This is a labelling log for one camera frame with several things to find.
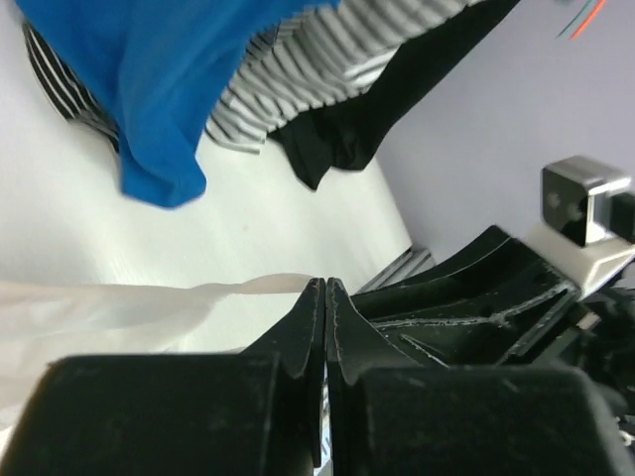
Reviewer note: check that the orange hanger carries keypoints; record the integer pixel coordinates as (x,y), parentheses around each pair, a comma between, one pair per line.
(588,20)

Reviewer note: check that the black tank top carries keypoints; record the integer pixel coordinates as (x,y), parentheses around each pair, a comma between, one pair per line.
(347,135)

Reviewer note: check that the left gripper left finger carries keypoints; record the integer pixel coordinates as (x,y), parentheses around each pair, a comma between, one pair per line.
(257,412)

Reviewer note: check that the white striped tank top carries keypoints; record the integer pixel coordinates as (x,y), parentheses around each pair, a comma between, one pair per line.
(320,57)

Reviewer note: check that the dark striped tank top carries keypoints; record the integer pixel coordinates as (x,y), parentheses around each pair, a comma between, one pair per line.
(71,99)

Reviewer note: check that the teal hanger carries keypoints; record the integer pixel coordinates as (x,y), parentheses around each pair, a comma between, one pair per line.
(566,29)

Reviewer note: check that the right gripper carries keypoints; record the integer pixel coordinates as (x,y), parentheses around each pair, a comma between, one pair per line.
(498,301)

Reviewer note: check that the blue tank top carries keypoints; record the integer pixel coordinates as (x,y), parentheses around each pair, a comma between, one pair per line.
(157,68)

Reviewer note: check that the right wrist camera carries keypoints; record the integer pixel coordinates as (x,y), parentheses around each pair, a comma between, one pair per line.
(587,221)

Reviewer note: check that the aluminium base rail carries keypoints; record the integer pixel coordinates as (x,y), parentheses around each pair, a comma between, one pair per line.
(412,262)

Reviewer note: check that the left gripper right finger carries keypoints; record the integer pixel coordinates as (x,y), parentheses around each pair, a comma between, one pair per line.
(392,416)

